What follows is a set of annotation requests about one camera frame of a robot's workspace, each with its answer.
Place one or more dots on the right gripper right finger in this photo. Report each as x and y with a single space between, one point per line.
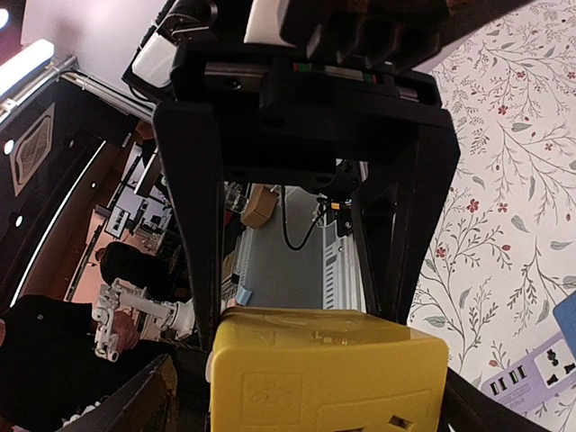
468 409

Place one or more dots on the floral table mat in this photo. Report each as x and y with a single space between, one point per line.
503 254

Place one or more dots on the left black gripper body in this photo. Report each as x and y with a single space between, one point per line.
277 92

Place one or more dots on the blue cube socket adapter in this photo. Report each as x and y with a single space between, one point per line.
565 316

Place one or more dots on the white teleoperation handle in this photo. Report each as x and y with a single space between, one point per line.
146 313

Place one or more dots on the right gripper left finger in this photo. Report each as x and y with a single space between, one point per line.
148 402

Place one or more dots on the aluminium front rail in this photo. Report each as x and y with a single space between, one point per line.
296 258

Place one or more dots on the yellow cube socket adapter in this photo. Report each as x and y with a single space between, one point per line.
323 370

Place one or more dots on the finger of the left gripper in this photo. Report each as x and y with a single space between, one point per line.
193 225
397 208

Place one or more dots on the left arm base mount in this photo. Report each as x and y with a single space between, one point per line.
338 196

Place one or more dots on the purple power strip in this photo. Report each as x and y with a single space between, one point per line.
535 378

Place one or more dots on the person in black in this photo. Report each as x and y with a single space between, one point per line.
49 369

